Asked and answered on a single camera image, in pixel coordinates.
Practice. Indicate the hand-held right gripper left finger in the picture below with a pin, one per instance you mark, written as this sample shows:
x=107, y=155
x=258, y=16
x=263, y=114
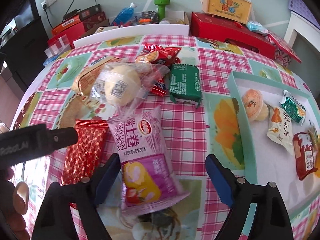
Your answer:
x=107, y=177

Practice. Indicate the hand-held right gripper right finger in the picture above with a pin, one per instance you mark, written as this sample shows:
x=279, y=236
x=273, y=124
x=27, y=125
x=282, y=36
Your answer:
x=220, y=180

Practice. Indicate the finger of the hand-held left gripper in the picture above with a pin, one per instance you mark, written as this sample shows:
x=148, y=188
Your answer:
x=62, y=138

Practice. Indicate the pink cake roll packet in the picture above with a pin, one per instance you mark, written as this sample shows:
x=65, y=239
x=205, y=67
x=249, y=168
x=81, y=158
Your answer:
x=145, y=160

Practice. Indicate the white tray with teal rim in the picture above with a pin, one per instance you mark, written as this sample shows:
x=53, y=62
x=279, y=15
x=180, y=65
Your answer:
x=265, y=170

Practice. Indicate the white orange snack packet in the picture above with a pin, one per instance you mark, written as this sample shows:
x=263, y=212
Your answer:
x=280, y=130

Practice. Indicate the green white snack packet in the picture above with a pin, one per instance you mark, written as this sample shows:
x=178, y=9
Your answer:
x=292, y=107

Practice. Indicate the yellow green striped snack packet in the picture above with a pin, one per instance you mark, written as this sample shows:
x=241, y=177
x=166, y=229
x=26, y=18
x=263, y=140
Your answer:
x=314, y=135

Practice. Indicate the person's left hand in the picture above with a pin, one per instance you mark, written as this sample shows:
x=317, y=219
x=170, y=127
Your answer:
x=21, y=197

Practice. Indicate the red patterned foil packet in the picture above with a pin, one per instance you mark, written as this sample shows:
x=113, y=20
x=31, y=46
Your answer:
x=85, y=150

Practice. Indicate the brown bread packet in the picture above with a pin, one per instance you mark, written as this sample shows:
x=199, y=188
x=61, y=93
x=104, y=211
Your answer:
x=90, y=75

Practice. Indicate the blue packet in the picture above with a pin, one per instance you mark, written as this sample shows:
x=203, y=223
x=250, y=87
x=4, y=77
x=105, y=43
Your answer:
x=51, y=60

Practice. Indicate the clear-wrapped round bun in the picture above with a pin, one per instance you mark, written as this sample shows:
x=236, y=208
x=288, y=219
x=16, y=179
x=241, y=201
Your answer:
x=122, y=85

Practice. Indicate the orange jelly cup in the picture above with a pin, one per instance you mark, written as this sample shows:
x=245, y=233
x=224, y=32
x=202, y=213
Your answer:
x=252, y=103

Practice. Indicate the dark red snack packet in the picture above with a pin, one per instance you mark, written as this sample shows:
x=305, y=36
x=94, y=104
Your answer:
x=305, y=155

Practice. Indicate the clear red white box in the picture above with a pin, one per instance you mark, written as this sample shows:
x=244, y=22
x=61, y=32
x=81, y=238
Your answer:
x=56, y=47

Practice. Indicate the black cabinet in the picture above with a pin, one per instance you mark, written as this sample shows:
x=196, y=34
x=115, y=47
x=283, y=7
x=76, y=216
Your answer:
x=22, y=50

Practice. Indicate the red flat box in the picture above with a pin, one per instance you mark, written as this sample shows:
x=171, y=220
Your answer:
x=58, y=41

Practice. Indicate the pink checked tablecloth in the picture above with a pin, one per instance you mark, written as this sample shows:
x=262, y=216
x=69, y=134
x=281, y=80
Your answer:
x=215, y=65

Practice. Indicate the small white yellow box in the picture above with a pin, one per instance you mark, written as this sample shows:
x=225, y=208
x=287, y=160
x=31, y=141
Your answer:
x=103, y=30

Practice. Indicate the red snack packet with picture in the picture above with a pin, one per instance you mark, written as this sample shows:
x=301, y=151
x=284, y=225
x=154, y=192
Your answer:
x=147, y=56

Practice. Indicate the white cardboard box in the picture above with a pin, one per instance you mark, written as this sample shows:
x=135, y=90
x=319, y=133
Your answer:
x=130, y=31

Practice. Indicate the dark gift box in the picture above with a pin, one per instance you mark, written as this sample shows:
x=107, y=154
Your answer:
x=91, y=13

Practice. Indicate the blue liquid bottle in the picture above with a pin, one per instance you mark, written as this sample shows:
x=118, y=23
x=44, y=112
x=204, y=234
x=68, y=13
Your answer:
x=123, y=15

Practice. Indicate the red patterned box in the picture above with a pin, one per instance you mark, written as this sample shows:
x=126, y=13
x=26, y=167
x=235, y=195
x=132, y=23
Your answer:
x=285, y=50

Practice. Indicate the large red gift box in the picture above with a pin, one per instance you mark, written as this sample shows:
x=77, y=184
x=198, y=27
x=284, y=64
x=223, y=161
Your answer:
x=225, y=33

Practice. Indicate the dark colourful bag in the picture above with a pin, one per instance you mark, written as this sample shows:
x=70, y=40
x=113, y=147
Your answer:
x=147, y=17

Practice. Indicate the blue wipes pack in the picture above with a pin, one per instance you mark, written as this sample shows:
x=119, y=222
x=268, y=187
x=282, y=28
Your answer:
x=256, y=27

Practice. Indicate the green dumbbell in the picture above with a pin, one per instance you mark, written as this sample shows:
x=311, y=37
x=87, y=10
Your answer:
x=162, y=7

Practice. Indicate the white cabinet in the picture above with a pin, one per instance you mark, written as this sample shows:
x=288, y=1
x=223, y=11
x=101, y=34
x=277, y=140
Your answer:
x=292, y=27

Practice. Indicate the purple perforated panel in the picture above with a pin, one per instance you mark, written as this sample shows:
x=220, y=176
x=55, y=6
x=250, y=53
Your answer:
x=301, y=1

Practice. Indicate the white wall socket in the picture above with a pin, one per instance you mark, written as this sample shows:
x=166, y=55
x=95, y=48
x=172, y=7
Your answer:
x=48, y=3

